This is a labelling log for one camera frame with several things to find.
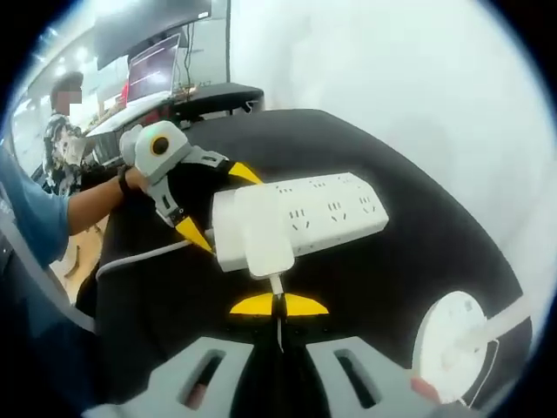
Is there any person's left hand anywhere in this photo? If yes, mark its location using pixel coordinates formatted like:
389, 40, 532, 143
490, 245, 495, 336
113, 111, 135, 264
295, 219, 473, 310
124, 166, 151, 192

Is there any black table cloth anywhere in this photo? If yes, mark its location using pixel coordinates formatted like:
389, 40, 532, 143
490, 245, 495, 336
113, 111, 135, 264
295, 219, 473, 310
76, 108, 534, 406

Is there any white power strip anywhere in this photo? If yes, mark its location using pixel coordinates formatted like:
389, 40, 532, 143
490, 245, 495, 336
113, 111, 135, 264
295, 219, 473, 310
211, 172, 391, 273

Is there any white lamp cable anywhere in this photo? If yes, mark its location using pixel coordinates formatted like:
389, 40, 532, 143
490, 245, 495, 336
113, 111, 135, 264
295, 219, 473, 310
268, 272, 288, 354

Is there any white desk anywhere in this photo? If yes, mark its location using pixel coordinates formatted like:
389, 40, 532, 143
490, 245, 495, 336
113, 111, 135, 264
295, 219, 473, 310
84, 91, 176, 137

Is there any person's right hand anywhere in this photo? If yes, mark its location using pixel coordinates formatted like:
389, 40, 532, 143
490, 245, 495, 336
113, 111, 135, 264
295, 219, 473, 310
410, 376, 445, 401

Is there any white desk lamp plug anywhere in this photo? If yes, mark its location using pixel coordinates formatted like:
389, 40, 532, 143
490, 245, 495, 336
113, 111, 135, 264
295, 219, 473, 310
234, 185, 297, 280

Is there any black pole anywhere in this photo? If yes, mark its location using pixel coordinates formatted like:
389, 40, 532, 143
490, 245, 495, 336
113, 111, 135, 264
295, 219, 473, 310
224, 0, 232, 84

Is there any black side table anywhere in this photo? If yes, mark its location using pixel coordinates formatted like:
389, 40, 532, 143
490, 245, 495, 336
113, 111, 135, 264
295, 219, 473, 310
172, 81, 266, 122

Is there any white power strip cable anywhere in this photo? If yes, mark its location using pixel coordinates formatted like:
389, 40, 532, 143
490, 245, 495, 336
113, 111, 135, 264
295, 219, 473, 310
95, 240, 217, 280

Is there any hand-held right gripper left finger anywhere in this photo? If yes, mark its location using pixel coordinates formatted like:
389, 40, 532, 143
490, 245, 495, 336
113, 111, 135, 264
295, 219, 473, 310
84, 293, 279, 418

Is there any laptop with lit screen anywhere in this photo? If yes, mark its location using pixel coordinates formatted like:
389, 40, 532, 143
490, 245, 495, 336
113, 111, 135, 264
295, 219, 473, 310
126, 33, 182, 105

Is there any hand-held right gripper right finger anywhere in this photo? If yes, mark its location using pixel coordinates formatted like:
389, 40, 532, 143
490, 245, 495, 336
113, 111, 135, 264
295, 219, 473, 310
278, 293, 478, 418

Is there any white desk lamp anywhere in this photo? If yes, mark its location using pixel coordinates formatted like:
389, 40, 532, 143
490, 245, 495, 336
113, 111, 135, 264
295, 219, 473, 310
411, 290, 535, 405

